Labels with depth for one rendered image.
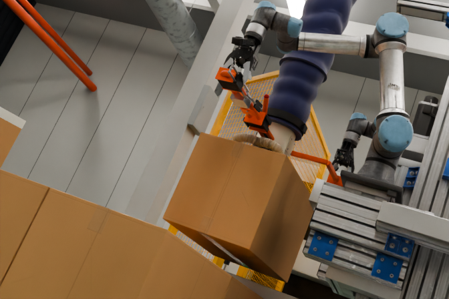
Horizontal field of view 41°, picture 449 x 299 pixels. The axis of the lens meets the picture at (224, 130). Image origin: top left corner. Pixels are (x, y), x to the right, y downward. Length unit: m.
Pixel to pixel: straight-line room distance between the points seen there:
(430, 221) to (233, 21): 2.56
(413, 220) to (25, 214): 1.21
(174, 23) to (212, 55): 6.71
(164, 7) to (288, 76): 7.78
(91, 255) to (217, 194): 0.87
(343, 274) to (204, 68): 2.21
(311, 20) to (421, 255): 1.20
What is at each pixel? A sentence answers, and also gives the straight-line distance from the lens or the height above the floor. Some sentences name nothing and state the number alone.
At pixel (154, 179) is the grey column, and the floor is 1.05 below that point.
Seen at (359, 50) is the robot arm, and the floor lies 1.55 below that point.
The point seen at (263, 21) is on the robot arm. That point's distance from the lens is 2.32.
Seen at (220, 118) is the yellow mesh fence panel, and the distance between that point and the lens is 4.52.
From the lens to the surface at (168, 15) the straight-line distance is 10.62.
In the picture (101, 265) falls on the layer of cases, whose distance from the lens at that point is 1.61.
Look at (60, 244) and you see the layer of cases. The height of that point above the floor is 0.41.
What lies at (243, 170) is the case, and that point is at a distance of 2.39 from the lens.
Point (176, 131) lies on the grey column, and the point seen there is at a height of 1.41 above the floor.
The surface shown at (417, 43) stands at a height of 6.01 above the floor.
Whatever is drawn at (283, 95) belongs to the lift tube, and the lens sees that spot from 2.72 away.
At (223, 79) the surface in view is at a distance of 2.19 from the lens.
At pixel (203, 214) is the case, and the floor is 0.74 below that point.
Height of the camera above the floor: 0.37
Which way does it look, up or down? 17 degrees up
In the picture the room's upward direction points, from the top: 23 degrees clockwise
